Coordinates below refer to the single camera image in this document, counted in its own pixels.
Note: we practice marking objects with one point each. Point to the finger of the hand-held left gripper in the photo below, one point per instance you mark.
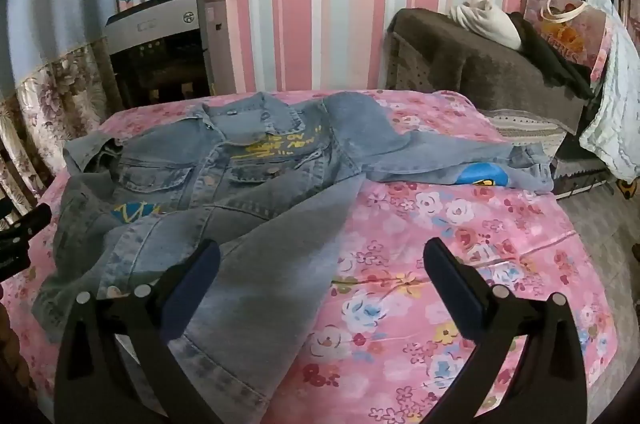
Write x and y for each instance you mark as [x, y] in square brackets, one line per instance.
[35, 219]

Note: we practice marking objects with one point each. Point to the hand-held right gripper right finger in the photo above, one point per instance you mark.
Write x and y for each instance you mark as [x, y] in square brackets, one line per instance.
[452, 294]

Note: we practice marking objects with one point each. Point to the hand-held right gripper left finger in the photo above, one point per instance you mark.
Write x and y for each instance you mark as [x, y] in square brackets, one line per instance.
[192, 289]

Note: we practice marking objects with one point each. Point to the printed blue denim jacket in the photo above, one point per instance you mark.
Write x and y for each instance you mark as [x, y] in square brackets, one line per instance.
[250, 184]

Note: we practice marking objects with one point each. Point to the pink floral bedsheet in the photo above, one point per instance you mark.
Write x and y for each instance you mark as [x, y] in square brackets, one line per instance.
[425, 229]

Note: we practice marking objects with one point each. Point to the grey curtain with floral hem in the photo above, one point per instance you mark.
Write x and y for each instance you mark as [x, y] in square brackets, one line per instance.
[50, 4]

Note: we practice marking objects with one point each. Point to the silver black water dispenser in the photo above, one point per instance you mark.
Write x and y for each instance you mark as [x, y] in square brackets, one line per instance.
[150, 29]

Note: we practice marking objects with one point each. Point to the brown sofa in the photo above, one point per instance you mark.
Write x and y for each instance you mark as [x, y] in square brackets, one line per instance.
[490, 69]

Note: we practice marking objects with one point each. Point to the white quilted cloth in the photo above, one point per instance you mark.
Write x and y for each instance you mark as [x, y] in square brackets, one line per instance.
[620, 104]

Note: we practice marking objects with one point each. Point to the black garment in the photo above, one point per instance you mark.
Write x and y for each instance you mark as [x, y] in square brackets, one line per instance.
[550, 59]

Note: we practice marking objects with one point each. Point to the white garment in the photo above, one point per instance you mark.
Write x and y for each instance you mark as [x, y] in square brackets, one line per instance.
[485, 21]

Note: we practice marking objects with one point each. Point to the pink gift bag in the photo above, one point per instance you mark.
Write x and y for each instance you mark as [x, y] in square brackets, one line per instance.
[560, 29]

